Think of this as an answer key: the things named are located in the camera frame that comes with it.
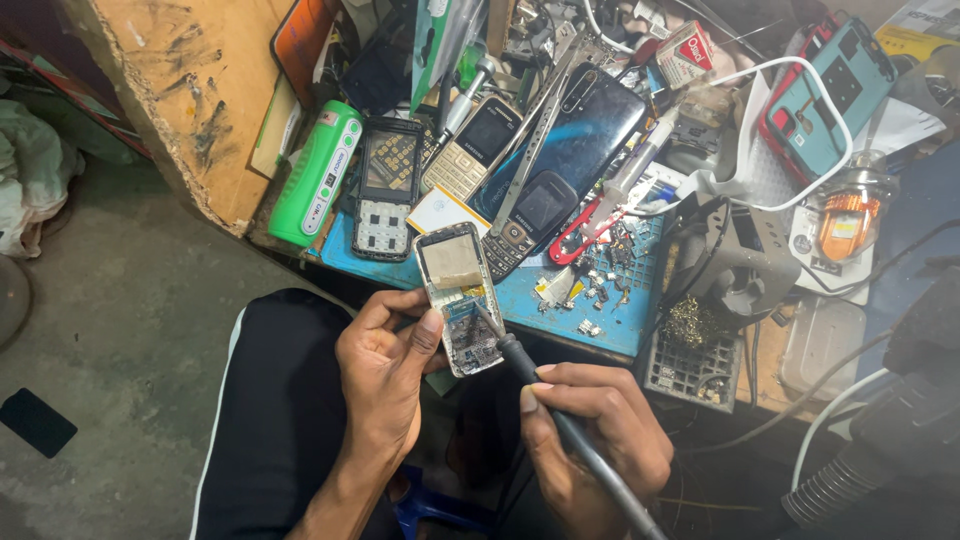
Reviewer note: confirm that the grey metal iron stand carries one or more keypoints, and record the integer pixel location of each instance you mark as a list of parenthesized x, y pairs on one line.
[(750, 255)]

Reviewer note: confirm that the dark blue smartphone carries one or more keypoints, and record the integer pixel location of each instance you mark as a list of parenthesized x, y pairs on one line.
[(592, 127)]

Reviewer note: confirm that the white paper sheet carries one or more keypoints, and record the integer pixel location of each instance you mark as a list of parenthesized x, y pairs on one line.
[(900, 127)]

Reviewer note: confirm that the blue plastic stool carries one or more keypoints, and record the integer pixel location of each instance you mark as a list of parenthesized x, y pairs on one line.
[(435, 510)]

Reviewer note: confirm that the pile of small electronic parts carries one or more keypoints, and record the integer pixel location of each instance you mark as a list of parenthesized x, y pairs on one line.
[(600, 277)]

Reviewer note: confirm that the black grid tray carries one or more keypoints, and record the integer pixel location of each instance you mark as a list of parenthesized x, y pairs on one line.
[(690, 371)]

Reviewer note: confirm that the yellow printed box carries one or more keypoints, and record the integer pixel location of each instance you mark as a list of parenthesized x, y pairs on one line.
[(919, 30)]

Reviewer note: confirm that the silver screwdriver with green collar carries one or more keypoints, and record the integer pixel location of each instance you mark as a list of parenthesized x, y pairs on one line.
[(459, 105)]

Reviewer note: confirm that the orange headlight bulb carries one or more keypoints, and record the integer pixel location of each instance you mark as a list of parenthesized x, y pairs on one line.
[(851, 217)]

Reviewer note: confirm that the brass wool tip cleaner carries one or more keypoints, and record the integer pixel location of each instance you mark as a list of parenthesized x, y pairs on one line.
[(690, 322)]

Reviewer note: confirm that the red and white small carton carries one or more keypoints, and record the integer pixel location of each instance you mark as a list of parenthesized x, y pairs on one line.
[(684, 54)]

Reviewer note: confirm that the person's right hand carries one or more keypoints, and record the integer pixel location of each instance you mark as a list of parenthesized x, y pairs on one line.
[(615, 450)]

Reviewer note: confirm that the clear flux syringe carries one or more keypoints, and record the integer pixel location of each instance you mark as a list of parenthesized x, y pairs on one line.
[(630, 172)]

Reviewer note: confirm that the black flat rectangle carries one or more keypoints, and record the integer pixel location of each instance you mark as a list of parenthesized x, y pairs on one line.
[(36, 422)]

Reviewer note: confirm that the white cloth bundle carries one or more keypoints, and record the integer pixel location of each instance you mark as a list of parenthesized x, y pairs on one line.
[(34, 180)]

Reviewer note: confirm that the black phone frame with keypad board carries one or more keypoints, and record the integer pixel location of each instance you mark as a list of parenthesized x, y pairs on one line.
[(388, 187)]

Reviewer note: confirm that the gold keypad phone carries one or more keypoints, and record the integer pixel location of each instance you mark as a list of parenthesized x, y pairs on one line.
[(472, 146)]

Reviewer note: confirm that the wooden board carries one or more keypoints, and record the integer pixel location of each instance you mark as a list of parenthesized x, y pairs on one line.
[(187, 97)]

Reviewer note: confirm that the long perforated metal strip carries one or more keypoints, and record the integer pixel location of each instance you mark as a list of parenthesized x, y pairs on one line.
[(534, 135)]

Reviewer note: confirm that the cardboard booklet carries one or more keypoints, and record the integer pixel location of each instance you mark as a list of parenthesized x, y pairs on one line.
[(276, 127)]

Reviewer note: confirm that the green plastic packet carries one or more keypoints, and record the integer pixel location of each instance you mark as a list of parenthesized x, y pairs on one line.
[(439, 45)]

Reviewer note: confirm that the red phone case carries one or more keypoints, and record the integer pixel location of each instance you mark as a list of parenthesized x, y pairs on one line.
[(772, 124)]

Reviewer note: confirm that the silver keypad phone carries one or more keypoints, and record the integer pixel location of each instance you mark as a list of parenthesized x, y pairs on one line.
[(461, 300)]

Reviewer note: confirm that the black keypad phone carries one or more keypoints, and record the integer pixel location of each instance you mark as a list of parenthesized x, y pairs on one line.
[(529, 221)]

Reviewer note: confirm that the black soldering iron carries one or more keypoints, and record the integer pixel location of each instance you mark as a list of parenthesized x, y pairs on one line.
[(577, 442)]

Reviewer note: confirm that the person's left hand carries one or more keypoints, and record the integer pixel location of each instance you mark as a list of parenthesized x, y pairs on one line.
[(375, 375)]

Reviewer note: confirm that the clear plastic box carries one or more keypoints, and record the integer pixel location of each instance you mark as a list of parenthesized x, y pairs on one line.
[(821, 349)]

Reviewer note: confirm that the black trousers with white stripe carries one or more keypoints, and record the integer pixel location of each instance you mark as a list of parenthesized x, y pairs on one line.
[(277, 420)]

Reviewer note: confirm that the orange phone cover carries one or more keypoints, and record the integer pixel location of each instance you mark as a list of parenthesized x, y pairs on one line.
[(300, 45)]

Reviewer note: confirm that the teal phone back frame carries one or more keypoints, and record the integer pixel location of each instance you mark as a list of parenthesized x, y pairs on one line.
[(832, 97)]

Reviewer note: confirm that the white card with yellow edge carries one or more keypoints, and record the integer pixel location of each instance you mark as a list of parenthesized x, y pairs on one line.
[(439, 210)]

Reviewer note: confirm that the blue work mat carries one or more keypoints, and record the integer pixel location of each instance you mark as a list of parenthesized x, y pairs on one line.
[(525, 300)]

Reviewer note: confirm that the black phone screen panel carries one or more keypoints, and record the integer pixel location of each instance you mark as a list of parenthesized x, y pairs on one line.
[(379, 71)]

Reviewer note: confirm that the heap of phone spare parts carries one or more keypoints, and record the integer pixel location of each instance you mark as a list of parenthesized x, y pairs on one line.
[(555, 30)]

